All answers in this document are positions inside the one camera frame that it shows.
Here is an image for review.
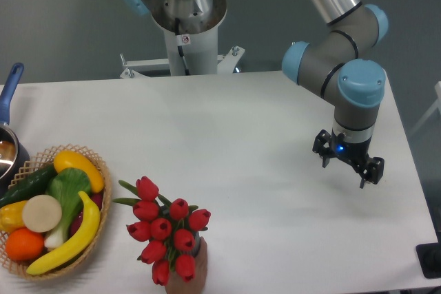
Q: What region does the orange fruit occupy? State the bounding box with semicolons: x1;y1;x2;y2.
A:
6;228;44;261

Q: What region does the black device at edge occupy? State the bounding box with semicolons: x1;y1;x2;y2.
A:
416;242;440;279

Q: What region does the white frame at right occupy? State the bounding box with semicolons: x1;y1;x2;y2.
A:
409;81;440;136

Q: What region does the green cucumber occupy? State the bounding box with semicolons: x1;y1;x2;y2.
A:
1;164;57;207

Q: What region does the dark grey ribbed vase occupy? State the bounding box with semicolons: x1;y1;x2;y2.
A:
160;205;201;264

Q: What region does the dark red vegetable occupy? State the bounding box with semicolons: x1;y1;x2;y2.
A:
69;192;103;238

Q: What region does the green bok choy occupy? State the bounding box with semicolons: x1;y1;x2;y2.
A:
44;167;91;251

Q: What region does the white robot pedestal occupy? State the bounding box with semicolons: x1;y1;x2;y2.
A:
120;0;245;78

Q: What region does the yellow banana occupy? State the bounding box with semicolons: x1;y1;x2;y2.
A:
26;191;101;276

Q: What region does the blue handled saucepan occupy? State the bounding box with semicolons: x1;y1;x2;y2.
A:
1;63;30;197

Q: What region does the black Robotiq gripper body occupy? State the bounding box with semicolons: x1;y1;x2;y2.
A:
327;129;372;167

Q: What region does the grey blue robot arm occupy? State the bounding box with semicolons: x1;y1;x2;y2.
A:
124;0;389;184

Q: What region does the black pedestal cable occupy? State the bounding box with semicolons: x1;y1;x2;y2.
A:
174;17;191;76

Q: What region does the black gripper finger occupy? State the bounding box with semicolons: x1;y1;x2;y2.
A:
312;129;332;168
358;157;384;189

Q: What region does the yellow bell pepper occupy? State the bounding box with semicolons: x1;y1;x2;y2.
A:
1;200;28;233

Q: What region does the red tulip bouquet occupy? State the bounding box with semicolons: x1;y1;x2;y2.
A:
113;176;211;286

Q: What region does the beige round disc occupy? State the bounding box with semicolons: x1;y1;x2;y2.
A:
22;195;62;233

